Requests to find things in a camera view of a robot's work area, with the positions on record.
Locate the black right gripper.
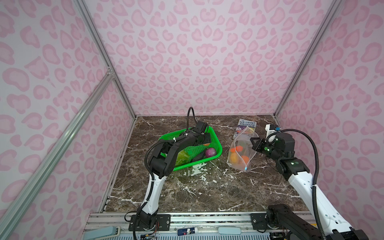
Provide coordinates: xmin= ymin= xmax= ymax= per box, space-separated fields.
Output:
xmin=249 ymin=136 xmax=283 ymax=162

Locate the dark purple eggplant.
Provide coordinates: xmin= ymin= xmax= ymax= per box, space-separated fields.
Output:
xmin=191 ymin=151 xmax=207 ymax=163

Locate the orange toy pumpkin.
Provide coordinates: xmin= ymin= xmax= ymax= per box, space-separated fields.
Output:
xmin=242 ymin=156 xmax=250 ymax=165

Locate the clear zip top bag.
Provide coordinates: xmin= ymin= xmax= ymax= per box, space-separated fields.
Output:
xmin=227 ymin=127 xmax=259 ymax=172

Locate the orange carrot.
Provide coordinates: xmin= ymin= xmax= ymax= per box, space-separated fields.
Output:
xmin=230 ymin=146 xmax=244 ymax=153

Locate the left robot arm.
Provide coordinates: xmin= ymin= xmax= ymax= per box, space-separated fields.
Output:
xmin=130 ymin=121 xmax=212 ymax=232

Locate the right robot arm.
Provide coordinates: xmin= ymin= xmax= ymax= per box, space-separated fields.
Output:
xmin=251 ymin=129 xmax=368 ymax=240

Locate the green plastic perforated basket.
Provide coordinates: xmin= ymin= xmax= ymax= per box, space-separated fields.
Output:
xmin=173 ymin=126 xmax=223 ymax=172

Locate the green cabbage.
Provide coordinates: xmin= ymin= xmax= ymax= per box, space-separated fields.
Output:
xmin=175 ymin=150 xmax=191 ymax=167

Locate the grey oval pad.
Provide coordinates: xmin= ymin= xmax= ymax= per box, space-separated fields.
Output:
xmin=218 ymin=227 xmax=242 ymax=235

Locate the grey teal device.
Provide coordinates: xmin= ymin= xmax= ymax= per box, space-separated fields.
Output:
xmin=83 ymin=226 xmax=121 ymax=240

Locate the aluminium mounting rail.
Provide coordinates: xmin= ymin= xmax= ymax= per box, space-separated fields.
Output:
xmin=80 ymin=211 xmax=301 ymax=240

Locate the right aluminium corner post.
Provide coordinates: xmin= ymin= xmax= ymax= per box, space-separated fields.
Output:
xmin=274 ymin=0 xmax=345 ymax=122

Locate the aluminium corner frame post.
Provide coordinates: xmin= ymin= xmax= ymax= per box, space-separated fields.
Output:
xmin=74 ymin=0 xmax=137 ymax=120

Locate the aluminium diagonal frame bar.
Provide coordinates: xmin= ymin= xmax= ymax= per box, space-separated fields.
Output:
xmin=1 ymin=74 xmax=113 ymax=240

